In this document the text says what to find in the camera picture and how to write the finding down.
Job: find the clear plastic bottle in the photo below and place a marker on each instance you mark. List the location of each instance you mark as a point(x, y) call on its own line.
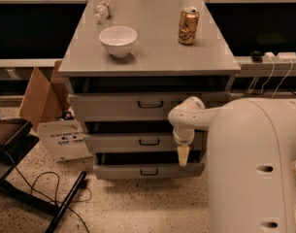
point(103, 10)

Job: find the white bowl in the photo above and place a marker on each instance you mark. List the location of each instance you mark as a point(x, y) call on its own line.
point(118, 40)

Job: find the white printed box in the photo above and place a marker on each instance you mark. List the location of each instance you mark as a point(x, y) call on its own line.
point(64, 139)

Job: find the grey top drawer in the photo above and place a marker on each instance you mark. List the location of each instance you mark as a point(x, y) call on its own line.
point(135, 106)

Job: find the brown cardboard box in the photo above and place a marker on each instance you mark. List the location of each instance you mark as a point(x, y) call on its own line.
point(44, 99)

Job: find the white power strip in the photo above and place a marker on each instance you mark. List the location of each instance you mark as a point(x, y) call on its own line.
point(281, 56)

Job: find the grey bottom drawer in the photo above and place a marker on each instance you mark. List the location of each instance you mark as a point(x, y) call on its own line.
point(149, 171)

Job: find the grey drawer cabinet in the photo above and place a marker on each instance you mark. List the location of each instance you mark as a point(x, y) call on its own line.
point(158, 63)

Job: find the grey drawer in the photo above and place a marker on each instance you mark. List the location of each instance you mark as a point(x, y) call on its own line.
point(149, 171)
point(135, 106)
point(131, 142)

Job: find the gold soda can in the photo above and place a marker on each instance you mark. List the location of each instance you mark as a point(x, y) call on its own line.
point(188, 25)

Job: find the black small device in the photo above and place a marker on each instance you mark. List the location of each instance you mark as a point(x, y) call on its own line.
point(256, 56)

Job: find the black stand frame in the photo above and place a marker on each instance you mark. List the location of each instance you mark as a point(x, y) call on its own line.
point(15, 142)

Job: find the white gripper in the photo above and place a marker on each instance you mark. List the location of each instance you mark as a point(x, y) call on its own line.
point(182, 139)

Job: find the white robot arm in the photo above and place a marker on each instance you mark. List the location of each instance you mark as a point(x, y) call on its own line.
point(250, 147)

